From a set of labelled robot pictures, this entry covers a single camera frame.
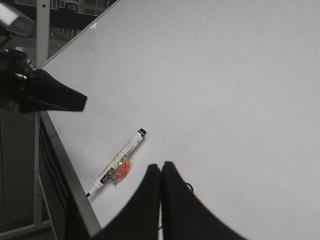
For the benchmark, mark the white framed whiteboard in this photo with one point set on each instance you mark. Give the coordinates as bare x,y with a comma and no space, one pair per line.
227,90

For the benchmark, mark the white whiteboard marker with magnet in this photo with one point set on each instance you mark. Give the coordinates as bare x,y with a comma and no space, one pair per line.
120,165

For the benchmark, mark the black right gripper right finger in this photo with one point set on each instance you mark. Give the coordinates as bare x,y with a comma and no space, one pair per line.
184,217

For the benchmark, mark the grey window frame post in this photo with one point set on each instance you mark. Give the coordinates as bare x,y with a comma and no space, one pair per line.
42,31

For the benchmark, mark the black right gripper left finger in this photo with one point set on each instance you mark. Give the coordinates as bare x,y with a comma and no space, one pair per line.
139,218

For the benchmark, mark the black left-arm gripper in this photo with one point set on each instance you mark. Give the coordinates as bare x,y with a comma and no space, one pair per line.
33,91

